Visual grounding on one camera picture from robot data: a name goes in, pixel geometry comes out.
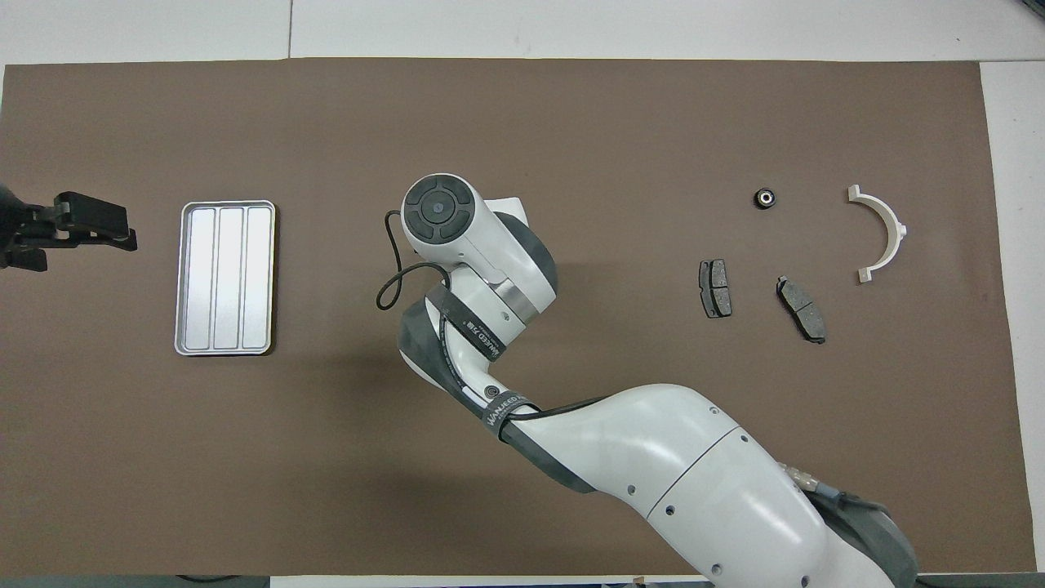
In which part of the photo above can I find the silver metal tray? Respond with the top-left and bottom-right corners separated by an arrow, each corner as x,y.
174,200 -> 277,357

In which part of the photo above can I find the dark grey brake pad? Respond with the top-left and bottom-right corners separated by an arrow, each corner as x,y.
698,259 -> 733,319
776,276 -> 828,345

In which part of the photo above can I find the white curved plastic bracket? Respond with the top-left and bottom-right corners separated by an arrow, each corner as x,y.
847,185 -> 908,284

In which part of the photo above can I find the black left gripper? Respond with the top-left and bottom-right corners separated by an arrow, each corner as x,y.
0,185 -> 139,273

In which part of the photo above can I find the brown table mat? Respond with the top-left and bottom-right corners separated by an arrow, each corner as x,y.
0,57 -> 1038,577

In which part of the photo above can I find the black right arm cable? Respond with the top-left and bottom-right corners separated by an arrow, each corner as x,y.
376,210 -> 609,421

